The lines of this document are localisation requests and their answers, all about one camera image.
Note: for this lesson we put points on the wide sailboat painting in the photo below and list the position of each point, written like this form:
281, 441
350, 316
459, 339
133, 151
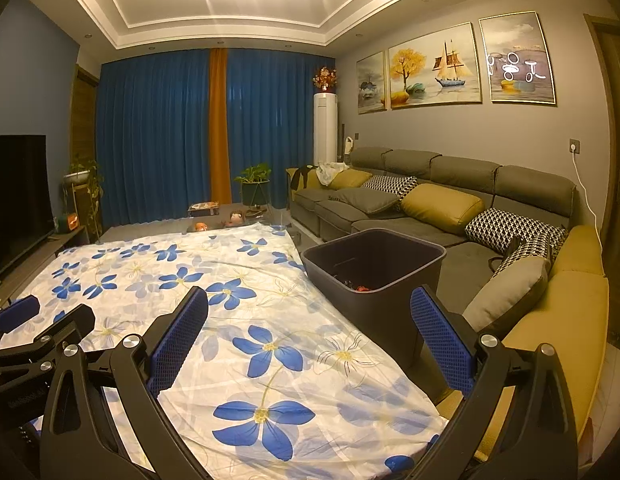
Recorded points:
430, 67

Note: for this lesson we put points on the plump grey cushion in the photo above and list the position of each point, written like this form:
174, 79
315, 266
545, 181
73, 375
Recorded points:
505, 295

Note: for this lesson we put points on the large mustard cushion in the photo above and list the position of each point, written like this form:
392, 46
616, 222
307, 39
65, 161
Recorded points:
442, 207

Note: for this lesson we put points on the artificial flower bouquet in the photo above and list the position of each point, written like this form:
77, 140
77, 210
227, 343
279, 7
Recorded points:
324, 79

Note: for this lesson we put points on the trailing plant on stand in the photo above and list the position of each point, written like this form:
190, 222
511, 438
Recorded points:
82, 180

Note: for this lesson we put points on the grey sofa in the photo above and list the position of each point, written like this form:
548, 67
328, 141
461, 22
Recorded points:
460, 165

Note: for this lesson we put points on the blue floral bed sheet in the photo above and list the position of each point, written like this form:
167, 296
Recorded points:
290, 310

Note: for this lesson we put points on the orange glowing device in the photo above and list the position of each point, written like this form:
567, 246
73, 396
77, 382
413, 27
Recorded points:
67, 224

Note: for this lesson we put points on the potted plant in dark pot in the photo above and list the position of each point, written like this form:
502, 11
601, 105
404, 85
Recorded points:
252, 185

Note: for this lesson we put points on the printed flat box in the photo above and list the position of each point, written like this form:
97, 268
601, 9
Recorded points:
203, 209

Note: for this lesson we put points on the grey television cabinet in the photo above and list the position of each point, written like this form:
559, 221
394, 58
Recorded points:
65, 242

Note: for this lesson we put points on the small landscape painting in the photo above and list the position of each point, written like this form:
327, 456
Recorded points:
371, 82

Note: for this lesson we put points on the dark coffee table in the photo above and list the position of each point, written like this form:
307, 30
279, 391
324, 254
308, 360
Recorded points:
140, 227

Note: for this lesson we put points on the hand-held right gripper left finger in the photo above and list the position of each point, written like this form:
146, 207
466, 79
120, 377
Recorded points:
177, 340

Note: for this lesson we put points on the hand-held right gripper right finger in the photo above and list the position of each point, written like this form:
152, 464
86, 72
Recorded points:
440, 340

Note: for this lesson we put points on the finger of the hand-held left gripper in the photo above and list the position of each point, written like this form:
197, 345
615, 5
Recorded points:
72, 322
15, 312

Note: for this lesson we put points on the blue curtain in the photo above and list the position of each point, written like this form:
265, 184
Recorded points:
150, 135
275, 120

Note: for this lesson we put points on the wall socket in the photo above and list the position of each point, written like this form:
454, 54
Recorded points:
574, 145

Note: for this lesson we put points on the small mustard cushion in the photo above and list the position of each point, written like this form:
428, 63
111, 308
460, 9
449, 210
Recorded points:
351, 179

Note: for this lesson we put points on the mustard sofa armrest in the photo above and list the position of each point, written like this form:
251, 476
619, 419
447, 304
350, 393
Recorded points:
570, 310

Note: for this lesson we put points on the black cloth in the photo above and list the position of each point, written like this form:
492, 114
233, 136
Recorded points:
302, 177

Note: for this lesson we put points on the white cloth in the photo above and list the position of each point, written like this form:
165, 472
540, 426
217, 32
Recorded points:
331, 172

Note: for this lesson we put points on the grey plastic bin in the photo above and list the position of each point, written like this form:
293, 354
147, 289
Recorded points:
370, 325

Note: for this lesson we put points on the flat grey cushion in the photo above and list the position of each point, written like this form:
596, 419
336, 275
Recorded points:
367, 201

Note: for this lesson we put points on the orange curtain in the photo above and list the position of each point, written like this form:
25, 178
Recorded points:
220, 125

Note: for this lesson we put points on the small figurine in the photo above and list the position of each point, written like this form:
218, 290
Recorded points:
235, 217

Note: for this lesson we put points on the black television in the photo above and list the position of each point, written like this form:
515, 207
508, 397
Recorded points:
17, 200

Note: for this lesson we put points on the black white patterned cushion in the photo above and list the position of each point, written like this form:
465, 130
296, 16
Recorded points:
510, 227
392, 185
532, 252

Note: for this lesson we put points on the brown wooden panel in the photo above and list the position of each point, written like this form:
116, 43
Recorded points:
85, 120

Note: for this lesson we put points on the white standing air conditioner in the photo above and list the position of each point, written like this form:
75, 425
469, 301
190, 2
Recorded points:
325, 130

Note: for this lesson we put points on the brown wooden door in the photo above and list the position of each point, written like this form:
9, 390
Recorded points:
615, 160

